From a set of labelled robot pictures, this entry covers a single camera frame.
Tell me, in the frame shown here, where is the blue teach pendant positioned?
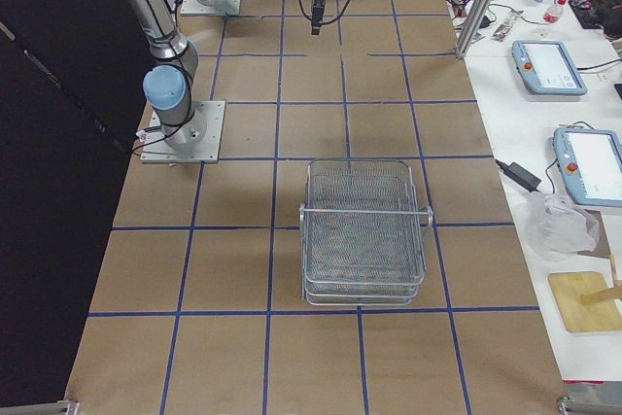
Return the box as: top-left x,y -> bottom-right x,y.
511,40 -> 588,96
553,127 -> 621,208

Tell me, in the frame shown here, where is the wooden board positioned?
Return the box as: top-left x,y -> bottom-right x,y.
548,271 -> 621,333

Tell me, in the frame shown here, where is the black power adapter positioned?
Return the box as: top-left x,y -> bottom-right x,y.
502,162 -> 541,192

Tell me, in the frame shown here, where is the clear plastic bag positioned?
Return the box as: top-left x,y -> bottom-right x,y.
526,192 -> 601,257

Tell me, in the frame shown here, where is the clear bottle red cap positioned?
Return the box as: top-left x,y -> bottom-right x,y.
542,0 -> 567,25

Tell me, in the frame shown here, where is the far blue teach pendant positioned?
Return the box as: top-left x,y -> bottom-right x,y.
511,40 -> 588,96

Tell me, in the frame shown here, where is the near blue teach pendant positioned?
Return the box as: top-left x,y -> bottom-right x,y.
553,127 -> 621,208

